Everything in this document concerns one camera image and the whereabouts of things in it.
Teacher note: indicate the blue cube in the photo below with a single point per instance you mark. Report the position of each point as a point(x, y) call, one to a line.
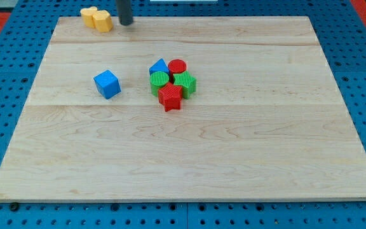
point(107, 84)

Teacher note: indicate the red star block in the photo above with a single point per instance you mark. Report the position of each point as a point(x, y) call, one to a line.
point(170, 96)

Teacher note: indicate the green star block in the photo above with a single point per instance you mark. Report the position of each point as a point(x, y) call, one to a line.
point(187, 82)

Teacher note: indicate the green cylinder block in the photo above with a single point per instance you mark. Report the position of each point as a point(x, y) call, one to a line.
point(158, 80)

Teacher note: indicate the red cylinder block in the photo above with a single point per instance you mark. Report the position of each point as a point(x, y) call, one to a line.
point(176, 66)

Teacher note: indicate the blue triangular block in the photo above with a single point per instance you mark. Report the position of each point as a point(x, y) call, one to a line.
point(161, 66)

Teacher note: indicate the light wooden board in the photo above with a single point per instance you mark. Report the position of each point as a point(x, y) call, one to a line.
point(267, 122)

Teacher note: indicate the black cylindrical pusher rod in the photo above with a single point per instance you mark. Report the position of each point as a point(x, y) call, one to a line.
point(125, 14)

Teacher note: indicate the yellow hexagon block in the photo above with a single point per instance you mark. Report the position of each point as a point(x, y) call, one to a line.
point(102, 21)

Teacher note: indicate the yellow heart block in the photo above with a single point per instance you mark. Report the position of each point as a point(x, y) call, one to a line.
point(87, 16)

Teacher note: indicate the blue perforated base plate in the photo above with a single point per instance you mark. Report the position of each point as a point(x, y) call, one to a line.
point(341, 31)

